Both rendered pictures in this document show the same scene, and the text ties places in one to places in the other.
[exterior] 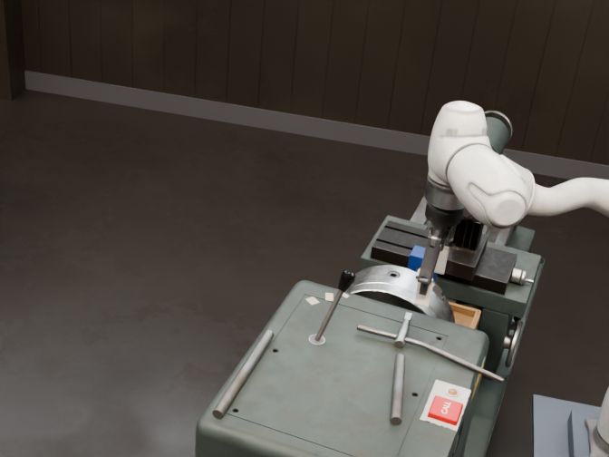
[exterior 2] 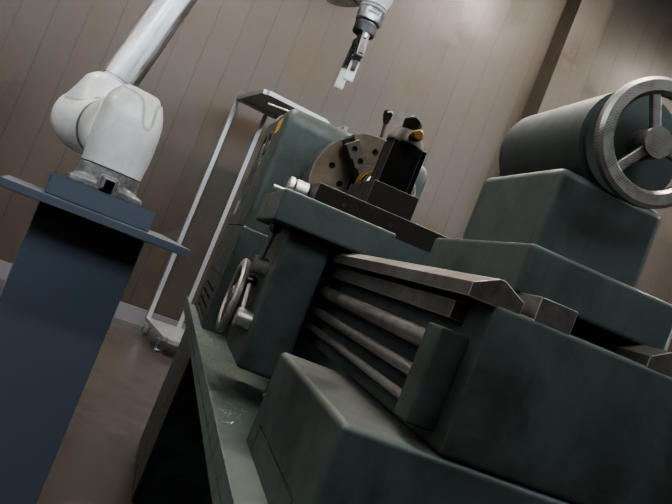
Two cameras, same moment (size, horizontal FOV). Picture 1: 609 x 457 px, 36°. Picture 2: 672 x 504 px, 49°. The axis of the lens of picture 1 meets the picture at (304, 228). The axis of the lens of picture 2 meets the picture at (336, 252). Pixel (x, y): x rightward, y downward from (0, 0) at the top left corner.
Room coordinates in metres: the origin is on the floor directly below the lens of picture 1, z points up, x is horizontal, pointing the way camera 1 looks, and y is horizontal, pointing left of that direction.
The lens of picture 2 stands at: (3.79, -1.32, 0.80)
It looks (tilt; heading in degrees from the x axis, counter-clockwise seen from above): 3 degrees up; 149
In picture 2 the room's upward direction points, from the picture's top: 22 degrees clockwise
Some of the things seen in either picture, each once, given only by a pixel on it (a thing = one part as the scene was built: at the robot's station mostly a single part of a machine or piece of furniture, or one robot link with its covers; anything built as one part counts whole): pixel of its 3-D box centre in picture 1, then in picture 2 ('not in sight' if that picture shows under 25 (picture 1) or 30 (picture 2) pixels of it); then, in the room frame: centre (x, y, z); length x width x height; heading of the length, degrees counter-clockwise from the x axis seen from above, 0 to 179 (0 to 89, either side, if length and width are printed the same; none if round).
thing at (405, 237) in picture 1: (444, 256); (401, 234); (2.53, -0.45, 0.95); 0.43 x 0.18 x 0.04; 72
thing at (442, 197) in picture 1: (448, 189); (370, 16); (1.67, -0.28, 1.65); 0.09 x 0.09 x 0.06
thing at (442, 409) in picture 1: (445, 411); not in sight; (1.46, -0.32, 1.26); 0.06 x 0.06 x 0.02; 72
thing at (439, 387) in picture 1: (443, 414); not in sight; (1.48, -0.32, 1.23); 0.13 x 0.08 x 0.06; 162
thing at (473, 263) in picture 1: (464, 253); (378, 201); (2.49, -0.50, 1.00); 0.20 x 0.10 x 0.05; 162
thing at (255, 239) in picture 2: not in sight; (252, 369); (1.57, -0.14, 0.43); 0.60 x 0.48 x 0.86; 162
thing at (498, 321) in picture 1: (502, 323); (266, 293); (2.50, -0.67, 0.73); 0.27 x 0.12 x 0.27; 162
